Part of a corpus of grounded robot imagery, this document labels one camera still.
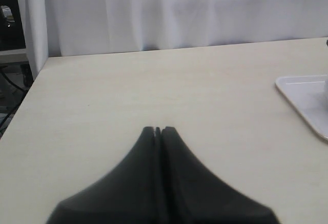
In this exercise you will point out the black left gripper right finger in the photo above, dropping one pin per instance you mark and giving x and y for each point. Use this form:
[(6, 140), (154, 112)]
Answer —
[(196, 195)]

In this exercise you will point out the white curtain backdrop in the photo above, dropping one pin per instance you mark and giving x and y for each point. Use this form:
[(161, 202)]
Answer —
[(83, 27)]

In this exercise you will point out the white plush snowman toy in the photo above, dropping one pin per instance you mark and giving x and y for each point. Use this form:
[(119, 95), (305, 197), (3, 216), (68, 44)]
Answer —
[(326, 82)]

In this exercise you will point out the white rectangular tray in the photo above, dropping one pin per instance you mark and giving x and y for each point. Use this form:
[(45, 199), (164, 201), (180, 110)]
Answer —
[(306, 95)]

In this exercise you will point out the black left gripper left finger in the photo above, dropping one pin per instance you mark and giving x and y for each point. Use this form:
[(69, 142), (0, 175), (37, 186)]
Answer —
[(131, 193)]

